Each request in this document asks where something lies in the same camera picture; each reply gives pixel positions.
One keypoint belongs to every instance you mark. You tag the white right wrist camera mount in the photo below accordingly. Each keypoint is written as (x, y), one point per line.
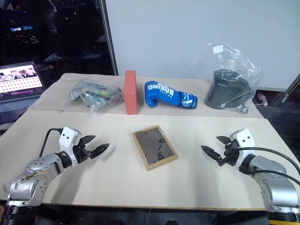
(245, 140)

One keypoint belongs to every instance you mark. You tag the blue boxing glove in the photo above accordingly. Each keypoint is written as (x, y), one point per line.
(164, 93)

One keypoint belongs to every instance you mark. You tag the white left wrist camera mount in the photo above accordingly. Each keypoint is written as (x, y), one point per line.
(66, 138)

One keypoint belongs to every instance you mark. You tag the red brick block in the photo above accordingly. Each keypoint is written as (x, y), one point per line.
(130, 96)

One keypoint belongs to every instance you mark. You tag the open grey laptop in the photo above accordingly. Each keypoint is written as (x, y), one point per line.
(18, 82)

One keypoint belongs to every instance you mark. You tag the large clear plastic bag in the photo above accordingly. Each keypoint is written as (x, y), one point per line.
(248, 68)

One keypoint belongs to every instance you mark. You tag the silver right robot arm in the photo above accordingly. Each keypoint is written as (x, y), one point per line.
(274, 180)

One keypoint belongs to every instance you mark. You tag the grey metal stand leg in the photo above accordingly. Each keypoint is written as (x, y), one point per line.
(290, 87)

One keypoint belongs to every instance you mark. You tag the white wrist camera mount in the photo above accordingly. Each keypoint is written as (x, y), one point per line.
(66, 138)
(245, 140)

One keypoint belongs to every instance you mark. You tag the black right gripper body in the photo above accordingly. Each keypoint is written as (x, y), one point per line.
(230, 157)

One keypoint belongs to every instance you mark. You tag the white partition board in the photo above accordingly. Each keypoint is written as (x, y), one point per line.
(187, 35)

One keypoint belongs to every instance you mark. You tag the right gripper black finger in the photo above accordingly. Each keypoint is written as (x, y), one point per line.
(224, 139)
(212, 152)

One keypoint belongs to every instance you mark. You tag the clear bag with green items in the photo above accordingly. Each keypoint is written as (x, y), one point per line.
(96, 95)

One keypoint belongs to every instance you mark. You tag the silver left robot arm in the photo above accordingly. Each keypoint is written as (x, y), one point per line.
(35, 172)

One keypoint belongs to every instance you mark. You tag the wooden picture frame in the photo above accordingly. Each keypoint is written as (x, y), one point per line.
(153, 147)

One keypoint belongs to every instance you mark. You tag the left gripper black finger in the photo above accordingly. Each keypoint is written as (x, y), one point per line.
(87, 138)
(100, 150)

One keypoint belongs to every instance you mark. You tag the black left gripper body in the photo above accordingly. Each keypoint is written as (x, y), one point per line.
(80, 153)

